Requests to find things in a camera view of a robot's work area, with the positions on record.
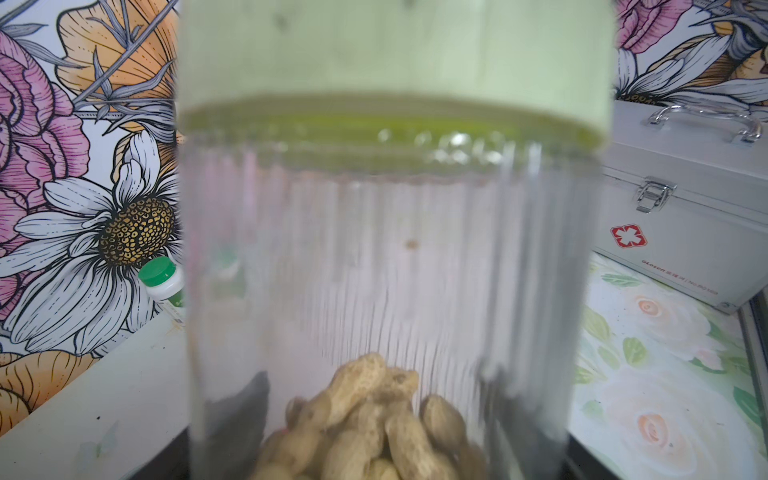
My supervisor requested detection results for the silver first aid case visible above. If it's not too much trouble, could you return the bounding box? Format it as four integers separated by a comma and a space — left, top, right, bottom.
594, 101, 767, 313

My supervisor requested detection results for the green-lid peanut jar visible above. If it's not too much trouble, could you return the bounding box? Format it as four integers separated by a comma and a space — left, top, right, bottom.
177, 1, 616, 479

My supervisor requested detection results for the small green-cap white bottle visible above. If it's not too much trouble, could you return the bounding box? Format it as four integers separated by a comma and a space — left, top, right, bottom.
138, 256, 185, 323

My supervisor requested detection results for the aluminium front rail frame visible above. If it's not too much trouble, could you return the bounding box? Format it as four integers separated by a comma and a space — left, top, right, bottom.
738, 289, 767, 444

